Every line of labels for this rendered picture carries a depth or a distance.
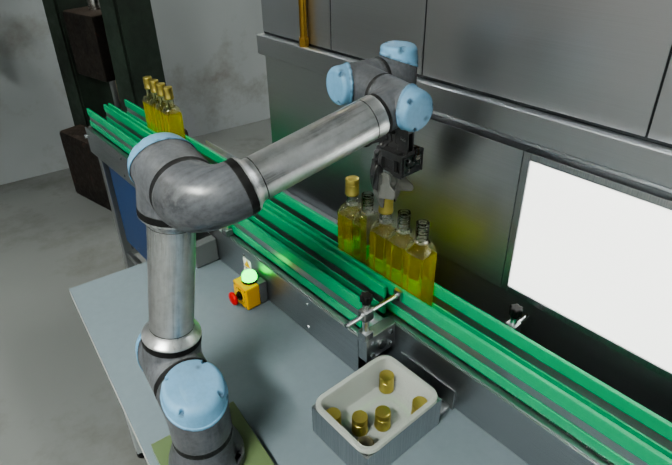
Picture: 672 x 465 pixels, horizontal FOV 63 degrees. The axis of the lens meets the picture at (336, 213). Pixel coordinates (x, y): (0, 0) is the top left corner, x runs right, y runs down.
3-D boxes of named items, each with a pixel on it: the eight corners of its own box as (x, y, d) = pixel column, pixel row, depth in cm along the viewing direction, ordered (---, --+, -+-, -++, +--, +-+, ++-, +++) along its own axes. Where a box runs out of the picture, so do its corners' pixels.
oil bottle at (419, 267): (432, 315, 133) (439, 241, 122) (416, 325, 130) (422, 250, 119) (415, 303, 137) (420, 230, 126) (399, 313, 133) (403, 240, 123)
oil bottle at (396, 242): (415, 302, 137) (420, 230, 126) (400, 313, 134) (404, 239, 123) (398, 292, 140) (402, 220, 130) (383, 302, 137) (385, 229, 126)
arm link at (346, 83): (357, 77, 96) (405, 67, 101) (322, 60, 104) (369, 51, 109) (355, 119, 100) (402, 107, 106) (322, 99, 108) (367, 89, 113)
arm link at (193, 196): (164, 215, 75) (435, 72, 91) (139, 181, 82) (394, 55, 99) (193, 273, 82) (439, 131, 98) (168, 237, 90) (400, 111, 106)
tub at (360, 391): (440, 422, 121) (443, 394, 117) (366, 484, 109) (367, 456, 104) (384, 377, 133) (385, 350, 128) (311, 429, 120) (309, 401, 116)
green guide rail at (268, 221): (386, 312, 133) (387, 286, 129) (383, 314, 133) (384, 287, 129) (109, 120, 248) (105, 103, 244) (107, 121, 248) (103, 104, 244)
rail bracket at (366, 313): (402, 319, 131) (405, 277, 125) (350, 353, 121) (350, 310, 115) (393, 313, 133) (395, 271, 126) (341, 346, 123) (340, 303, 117)
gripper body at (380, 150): (399, 183, 116) (401, 129, 110) (370, 170, 122) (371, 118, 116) (423, 172, 121) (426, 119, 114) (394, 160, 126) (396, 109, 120)
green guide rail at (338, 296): (363, 326, 129) (364, 299, 125) (360, 328, 128) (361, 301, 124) (92, 125, 244) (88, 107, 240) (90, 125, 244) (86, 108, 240)
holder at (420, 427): (454, 410, 124) (458, 385, 121) (366, 485, 109) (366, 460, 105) (399, 367, 136) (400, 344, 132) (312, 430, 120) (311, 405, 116)
